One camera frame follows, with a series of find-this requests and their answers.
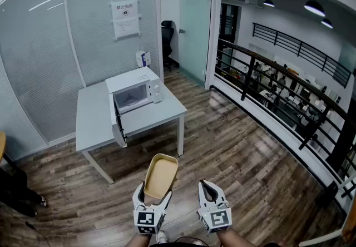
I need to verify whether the white microwave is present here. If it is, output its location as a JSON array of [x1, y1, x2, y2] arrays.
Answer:
[[105, 66, 164, 149]]

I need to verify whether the white printed notice sheet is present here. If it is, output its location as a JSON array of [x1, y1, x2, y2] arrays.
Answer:
[[112, 16, 142, 40]]

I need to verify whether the grey table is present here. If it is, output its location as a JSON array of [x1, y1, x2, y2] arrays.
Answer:
[[75, 80, 189, 185]]

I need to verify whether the white paper bag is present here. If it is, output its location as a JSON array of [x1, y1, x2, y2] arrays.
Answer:
[[135, 45, 152, 69]]

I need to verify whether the black office chair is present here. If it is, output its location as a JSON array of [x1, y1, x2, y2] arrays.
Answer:
[[161, 20, 175, 72]]

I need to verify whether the person's left forearm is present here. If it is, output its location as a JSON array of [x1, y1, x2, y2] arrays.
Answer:
[[130, 233, 157, 247]]

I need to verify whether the white sign with camera icon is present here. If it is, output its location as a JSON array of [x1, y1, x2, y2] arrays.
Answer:
[[110, 0, 139, 21]]

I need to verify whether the yellow rectangular tray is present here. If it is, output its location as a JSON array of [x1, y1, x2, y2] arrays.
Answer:
[[143, 153, 179, 200]]

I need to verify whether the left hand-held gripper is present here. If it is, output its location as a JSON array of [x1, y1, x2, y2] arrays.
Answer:
[[132, 181, 174, 236]]

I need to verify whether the person's right forearm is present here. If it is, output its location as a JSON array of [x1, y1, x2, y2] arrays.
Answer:
[[216, 228, 253, 247]]

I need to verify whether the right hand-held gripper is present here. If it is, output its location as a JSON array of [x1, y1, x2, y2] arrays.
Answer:
[[197, 179, 233, 234]]

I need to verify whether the frosted glass door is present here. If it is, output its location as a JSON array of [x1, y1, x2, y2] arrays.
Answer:
[[177, 0, 214, 83]]

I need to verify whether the black slatted metal railing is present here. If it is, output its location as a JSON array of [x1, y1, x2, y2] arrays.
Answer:
[[252, 22, 353, 89]]

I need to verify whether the black railing with wooden handrail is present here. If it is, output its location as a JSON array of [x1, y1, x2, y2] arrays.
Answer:
[[214, 38, 356, 209]]

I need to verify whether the round wooden table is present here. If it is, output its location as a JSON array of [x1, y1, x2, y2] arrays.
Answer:
[[0, 131, 18, 172]]

